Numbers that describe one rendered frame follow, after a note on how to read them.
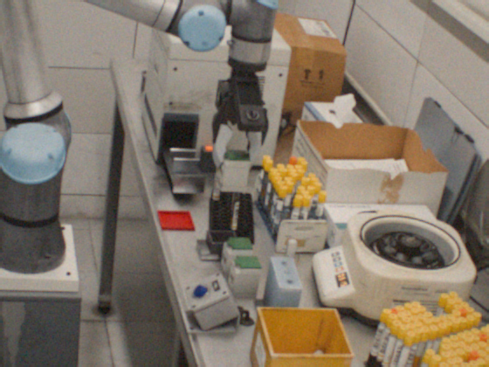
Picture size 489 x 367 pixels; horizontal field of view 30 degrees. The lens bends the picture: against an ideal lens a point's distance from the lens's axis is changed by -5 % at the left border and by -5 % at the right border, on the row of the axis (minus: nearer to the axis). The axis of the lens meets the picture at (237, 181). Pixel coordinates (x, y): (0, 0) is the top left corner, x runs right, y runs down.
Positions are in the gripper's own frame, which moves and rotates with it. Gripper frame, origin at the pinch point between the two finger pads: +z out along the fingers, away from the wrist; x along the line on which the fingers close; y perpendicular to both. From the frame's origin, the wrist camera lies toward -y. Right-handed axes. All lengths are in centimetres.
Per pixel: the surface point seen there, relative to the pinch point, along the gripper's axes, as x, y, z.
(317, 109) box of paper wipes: -37, 61, 13
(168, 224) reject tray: 8.7, 10.5, 18.9
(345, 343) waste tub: -9.9, -43.1, 9.7
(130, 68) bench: 6, 100, 19
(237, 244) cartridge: -0.5, -7.9, 12.4
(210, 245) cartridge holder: 2.8, -1.6, 16.6
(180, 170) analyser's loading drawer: 4.0, 26.2, 14.7
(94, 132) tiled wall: 6, 169, 71
